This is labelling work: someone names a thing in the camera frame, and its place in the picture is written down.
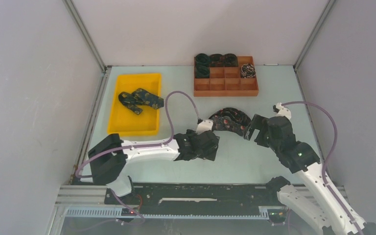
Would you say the orange compartment tray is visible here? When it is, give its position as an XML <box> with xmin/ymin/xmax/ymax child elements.
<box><xmin>193</xmin><ymin>55</ymin><xmax>259</xmax><ymax>97</ymax></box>

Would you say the rolled dark gold-patterned tie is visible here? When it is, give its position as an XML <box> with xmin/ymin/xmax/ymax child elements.
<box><xmin>223</xmin><ymin>53</ymin><xmax>238</xmax><ymax>67</ymax></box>

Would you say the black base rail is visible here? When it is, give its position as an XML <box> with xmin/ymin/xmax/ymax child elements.
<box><xmin>104</xmin><ymin>183</ymin><xmax>287</xmax><ymax>218</ymax></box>

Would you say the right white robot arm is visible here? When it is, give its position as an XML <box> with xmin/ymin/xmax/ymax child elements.
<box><xmin>245</xmin><ymin>115</ymin><xmax>376</xmax><ymax>235</ymax></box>

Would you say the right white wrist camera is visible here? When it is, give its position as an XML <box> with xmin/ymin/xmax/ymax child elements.
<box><xmin>273</xmin><ymin>102</ymin><xmax>291</xmax><ymax>120</ymax></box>

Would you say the white-patterned tie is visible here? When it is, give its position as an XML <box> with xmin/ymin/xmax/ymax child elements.
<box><xmin>240</xmin><ymin>63</ymin><xmax>256</xmax><ymax>78</ymax></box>

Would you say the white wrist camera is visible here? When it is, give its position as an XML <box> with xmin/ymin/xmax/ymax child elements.
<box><xmin>273</xmin><ymin>102</ymin><xmax>291</xmax><ymax>120</ymax></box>
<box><xmin>195</xmin><ymin>119</ymin><xmax>213</xmax><ymax>134</ymax></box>

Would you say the rolled dark red-patterned tie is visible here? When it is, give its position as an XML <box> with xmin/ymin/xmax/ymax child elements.
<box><xmin>209</xmin><ymin>53</ymin><xmax>224</xmax><ymax>68</ymax></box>

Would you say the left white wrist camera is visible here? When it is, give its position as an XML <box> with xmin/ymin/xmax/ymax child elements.
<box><xmin>195</xmin><ymin>119</ymin><xmax>213</xmax><ymax>134</ymax></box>

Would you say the yellow plastic bin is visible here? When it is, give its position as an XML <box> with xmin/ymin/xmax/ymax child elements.
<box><xmin>107</xmin><ymin>73</ymin><xmax>162</xmax><ymax>137</ymax></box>

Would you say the dark floral red-dotted tie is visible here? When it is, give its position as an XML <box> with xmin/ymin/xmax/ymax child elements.
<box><xmin>209</xmin><ymin>107</ymin><xmax>252</xmax><ymax>137</ymax></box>

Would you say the dark gold-patterned folded tie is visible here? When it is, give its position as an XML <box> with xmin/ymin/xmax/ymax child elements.
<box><xmin>118</xmin><ymin>88</ymin><xmax>165</xmax><ymax>115</ymax></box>

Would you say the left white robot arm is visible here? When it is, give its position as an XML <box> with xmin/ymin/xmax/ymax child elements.
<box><xmin>85</xmin><ymin>129</ymin><xmax>220</xmax><ymax>204</ymax></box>

